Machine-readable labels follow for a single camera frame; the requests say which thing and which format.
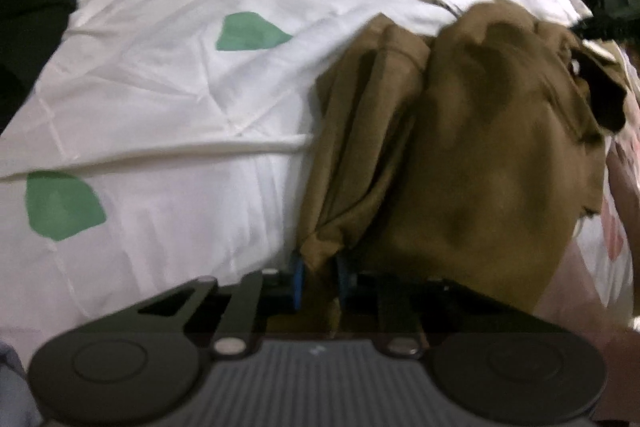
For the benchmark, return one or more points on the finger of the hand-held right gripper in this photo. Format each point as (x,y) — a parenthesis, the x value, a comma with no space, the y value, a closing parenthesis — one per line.
(610,28)

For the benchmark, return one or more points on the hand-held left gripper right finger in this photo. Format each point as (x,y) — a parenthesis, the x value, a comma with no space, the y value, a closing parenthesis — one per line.
(343,282)

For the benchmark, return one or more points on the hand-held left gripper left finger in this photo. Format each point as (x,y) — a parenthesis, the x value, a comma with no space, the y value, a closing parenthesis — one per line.
(298,284)

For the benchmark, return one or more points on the brown shirt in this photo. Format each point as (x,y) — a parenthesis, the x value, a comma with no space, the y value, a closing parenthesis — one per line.
(475,157)

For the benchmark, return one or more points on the bear print blanket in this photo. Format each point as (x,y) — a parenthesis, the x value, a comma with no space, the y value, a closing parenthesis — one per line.
(175,107)

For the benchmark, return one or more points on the denim garment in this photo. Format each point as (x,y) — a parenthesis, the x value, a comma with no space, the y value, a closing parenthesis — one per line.
(10,382)

